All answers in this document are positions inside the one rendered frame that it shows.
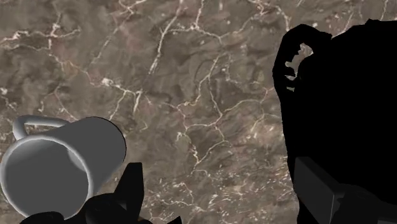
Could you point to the black bulky object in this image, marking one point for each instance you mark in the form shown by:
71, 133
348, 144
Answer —
347, 102

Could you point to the grey mug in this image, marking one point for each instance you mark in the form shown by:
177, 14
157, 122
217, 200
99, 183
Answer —
46, 173

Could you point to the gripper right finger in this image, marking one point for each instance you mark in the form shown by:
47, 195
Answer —
316, 192

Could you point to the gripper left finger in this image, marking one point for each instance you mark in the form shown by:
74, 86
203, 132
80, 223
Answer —
131, 189

